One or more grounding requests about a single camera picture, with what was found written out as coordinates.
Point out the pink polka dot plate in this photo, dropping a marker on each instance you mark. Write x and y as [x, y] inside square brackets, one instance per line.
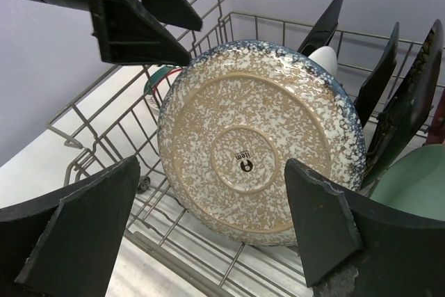
[436, 129]

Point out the large teal red rimmed plate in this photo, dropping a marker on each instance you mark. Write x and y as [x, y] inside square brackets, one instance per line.
[326, 57]

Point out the grey wire dish rack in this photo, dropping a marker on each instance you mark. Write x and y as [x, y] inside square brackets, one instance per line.
[112, 119]

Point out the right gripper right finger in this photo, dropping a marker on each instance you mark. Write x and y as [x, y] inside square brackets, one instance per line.
[351, 245]

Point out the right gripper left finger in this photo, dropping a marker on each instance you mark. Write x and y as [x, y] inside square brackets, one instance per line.
[65, 243]

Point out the black floral square plate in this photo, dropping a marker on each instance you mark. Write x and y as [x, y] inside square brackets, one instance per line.
[409, 107]

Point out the teal square plate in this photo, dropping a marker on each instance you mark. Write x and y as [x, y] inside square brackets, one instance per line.
[372, 89]

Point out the cream floral square plate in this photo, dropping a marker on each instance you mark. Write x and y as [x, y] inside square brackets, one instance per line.
[323, 30]

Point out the grey speckled round plate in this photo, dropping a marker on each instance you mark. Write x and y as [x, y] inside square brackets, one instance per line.
[232, 119]

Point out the light green floral plate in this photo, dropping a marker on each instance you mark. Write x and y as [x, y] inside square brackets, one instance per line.
[415, 183]

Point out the small teal red rimmed plate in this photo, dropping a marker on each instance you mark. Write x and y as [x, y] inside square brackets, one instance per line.
[159, 84]

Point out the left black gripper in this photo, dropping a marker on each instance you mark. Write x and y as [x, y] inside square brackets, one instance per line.
[127, 33]

